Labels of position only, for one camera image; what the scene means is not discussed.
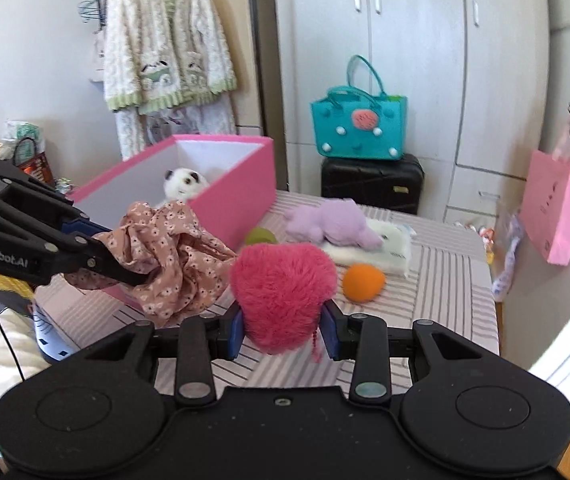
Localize blue white bag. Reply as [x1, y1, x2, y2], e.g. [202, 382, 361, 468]
[32, 305, 83, 363]

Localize beige tall cabinet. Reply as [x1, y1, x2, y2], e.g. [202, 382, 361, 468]
[205, 0, 286, 191]

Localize floral pink cloth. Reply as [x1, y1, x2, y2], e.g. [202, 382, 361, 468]
[65, 201, 238, 328]

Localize black suitcase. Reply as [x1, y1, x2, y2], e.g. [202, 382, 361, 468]
[321, 154, 425, 217]

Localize panda plush toy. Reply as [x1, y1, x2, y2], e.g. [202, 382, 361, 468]
[163, 167, 212, 206]

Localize white plastic bag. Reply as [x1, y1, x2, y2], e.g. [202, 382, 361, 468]
[492, 210, 523, 303]

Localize pink paper bag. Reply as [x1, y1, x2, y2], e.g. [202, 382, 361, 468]
[520, 105, 570, 266]

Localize pink storage box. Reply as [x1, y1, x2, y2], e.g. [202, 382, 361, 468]
[32, 134, 277, 313]

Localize green plush ball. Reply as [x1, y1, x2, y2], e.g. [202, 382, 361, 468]
[244, 227, 278, 247]

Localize striped tablecloth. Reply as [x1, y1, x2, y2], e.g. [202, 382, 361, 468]
[32, 187, 500, 396]

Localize orange plush ball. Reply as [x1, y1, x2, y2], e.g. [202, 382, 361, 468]
[342, 263, 387, 303]

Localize purple plush toy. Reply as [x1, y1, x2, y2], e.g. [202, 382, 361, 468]
[284, 199, 383, 251]

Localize white canvas tote bag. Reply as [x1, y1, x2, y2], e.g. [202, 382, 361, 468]
[89, 30, 108, 83]

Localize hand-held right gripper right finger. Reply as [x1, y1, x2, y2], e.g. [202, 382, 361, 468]
[317, 299, 503, 406]

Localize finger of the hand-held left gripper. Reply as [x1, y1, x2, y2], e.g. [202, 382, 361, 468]
[0, 187, 150, 287]
[0, 156, 113, 237]

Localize bear print tissue pack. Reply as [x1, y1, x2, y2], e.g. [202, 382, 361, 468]
[321, 219, 414, 277]

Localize pink fluffy heart plush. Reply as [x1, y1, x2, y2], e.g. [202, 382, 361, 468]
[229, 241, 338, 363]

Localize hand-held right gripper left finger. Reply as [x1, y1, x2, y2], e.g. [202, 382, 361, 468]
[82, 305, 246, 408]

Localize black cable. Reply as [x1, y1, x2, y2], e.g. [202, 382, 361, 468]
[0, 270, 26, 381]

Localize pack of small bottles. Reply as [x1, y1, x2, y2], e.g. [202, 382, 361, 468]
[455, 222, 496, 261]

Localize grey wardrobe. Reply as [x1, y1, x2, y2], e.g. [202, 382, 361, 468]
[271, 0, 550, 233]

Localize blue wire hangers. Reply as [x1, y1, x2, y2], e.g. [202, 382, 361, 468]
[78, 0, 103, 26]

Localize white fluffy cardigan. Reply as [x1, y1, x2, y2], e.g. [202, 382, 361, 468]
[102, 0, 238, 113]

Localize teal tote bag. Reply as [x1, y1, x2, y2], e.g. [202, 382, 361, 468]
[310, 55, 408, 161]

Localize white fluffy pajama pants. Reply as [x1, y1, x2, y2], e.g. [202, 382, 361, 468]
[115, 95, 236, 161]

